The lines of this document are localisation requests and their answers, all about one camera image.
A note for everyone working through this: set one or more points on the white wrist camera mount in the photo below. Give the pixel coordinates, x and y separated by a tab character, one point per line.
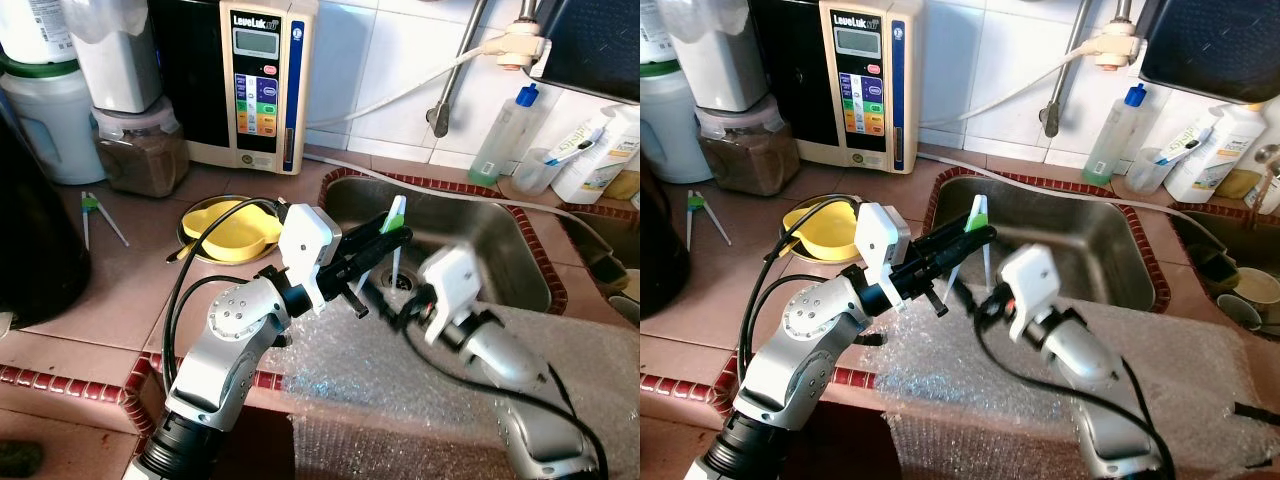
1030	285
450	285
878	240
305	240

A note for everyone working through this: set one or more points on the clear plastic cup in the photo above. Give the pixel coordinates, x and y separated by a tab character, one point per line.
535	175
1148	175

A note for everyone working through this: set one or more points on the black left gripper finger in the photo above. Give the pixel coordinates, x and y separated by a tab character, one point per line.
942	270
960	240
380	238
362	268

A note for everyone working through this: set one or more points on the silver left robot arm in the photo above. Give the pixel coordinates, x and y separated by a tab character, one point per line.
210	370
800	370

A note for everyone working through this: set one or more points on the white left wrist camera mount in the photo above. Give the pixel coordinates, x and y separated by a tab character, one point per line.
878	240
305	240

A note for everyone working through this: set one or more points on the yellow sponge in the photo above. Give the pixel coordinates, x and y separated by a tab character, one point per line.
625	185
1238	183

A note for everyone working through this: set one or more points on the cream tap diverter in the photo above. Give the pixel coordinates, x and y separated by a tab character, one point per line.
520	45
1120	45

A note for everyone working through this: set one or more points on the steel bowl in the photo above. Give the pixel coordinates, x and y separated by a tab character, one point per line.
183	232
784	232

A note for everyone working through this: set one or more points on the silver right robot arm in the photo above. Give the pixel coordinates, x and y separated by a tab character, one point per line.
500	360
1085	360

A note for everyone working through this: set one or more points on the black tray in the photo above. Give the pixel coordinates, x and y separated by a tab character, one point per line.
600	50
1210	50

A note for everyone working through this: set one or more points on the jar of brown powder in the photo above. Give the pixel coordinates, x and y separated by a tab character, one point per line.
140	165
745	165

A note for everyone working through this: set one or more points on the grey metal pipe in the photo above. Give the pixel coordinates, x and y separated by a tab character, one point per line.
1065	70
455	70

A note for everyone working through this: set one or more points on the steel tap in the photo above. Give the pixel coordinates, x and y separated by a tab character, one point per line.
1268	175

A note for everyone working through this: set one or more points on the green white training chopsticks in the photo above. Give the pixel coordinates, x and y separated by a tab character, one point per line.
396	210
90	203
693	203
978	208

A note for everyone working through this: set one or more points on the black kettle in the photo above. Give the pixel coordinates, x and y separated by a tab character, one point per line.
40	230
660	250

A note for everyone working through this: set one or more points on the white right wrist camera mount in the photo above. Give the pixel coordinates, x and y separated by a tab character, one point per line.
1030	285
450	285

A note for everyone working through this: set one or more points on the beige cup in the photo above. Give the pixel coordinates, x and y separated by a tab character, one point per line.
1258	288

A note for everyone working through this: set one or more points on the large steel sink basin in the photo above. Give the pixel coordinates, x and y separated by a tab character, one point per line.
1080	240
480	240

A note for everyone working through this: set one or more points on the white blue toothbrush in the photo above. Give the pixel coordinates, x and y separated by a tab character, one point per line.
1185	148
575	148

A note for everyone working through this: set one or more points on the white printed bottle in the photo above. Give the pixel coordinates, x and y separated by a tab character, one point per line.
1215	170
600	175

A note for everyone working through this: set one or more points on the clear bottle blue cap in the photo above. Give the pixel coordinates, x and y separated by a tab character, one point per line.
1115	140
505	140

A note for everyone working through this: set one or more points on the white plastic container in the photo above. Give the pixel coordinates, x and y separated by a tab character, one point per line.
720	60
115	60

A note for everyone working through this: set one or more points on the cream water ionizer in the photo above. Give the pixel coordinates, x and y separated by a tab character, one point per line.
870	100
265	100

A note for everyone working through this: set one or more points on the white labelled bottle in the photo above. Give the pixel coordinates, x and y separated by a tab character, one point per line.
35	30
658	30

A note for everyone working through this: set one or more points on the white jug green lid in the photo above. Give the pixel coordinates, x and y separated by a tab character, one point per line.
675	130
50	130

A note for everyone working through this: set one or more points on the clear bubble wrap sheet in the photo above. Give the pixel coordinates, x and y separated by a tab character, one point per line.
400	430
1000	430

